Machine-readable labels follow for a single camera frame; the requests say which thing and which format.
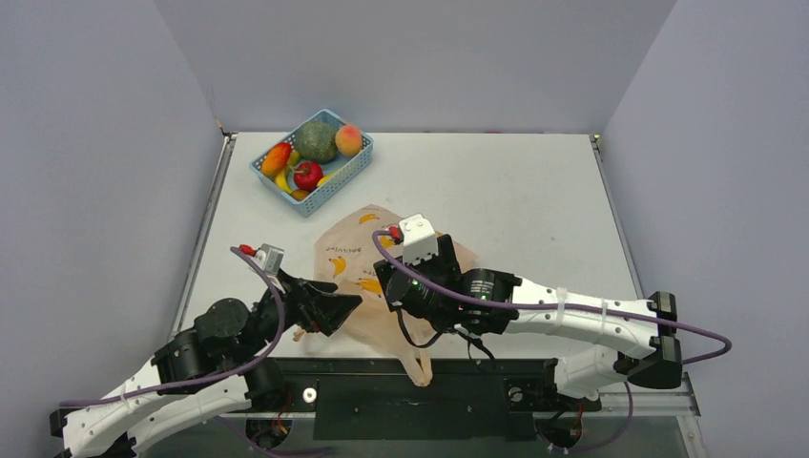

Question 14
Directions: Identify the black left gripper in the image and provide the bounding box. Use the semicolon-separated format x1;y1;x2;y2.
236;267;364;364

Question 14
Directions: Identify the orange translucent plastic bag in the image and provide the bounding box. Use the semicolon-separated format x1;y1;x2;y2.
291;203;479;388

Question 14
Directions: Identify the fake peach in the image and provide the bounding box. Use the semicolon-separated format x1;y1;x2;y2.
335;124;363;156

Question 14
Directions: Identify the orange fake mango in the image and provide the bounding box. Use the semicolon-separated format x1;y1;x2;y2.
259;142;292;178

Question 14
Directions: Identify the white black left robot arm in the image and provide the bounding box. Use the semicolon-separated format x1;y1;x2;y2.
50;272;363;457

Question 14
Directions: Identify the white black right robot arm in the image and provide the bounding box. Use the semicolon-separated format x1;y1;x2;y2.
373;235;683;407

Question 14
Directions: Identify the brown fake kiwi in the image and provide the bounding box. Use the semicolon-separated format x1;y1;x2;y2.
290;189;310;201

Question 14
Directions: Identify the red fake tomato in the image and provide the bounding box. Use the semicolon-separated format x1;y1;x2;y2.
293;161;324;192

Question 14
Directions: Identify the yellow fake banana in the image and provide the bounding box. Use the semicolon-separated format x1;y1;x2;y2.
274;150;301;194

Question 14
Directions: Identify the thin yellow chili pepper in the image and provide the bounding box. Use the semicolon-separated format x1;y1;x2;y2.
317;173;335;188

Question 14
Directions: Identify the green netted melon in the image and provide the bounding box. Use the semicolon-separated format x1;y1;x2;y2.
295;120;338;164

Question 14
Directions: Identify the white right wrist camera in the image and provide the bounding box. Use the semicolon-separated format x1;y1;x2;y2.
398;214;439;265

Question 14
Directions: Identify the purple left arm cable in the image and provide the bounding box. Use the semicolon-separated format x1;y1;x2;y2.
57;246;289;409

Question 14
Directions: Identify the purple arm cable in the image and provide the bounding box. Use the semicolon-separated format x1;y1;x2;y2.
371;228;735;366
57;246;289;409

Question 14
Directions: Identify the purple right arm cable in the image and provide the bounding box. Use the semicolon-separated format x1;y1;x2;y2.
371;228;735;366

